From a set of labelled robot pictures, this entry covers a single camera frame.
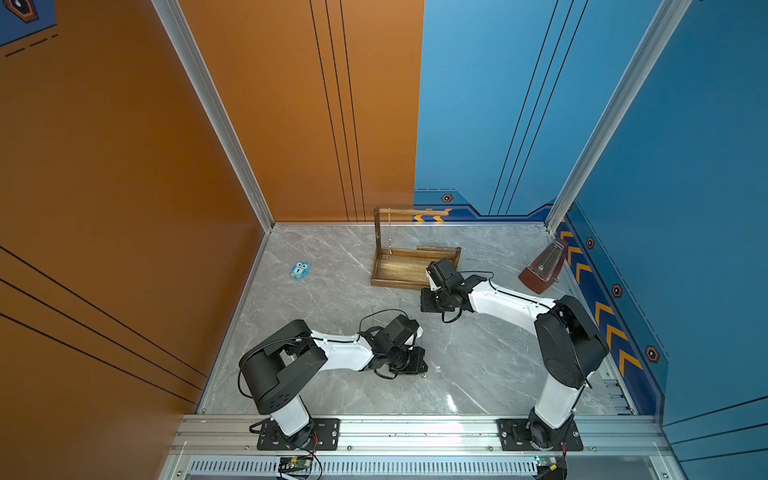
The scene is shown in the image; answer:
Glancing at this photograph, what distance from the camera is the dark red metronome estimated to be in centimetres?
91

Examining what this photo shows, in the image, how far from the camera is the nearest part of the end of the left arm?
750mm

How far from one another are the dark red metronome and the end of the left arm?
480mm
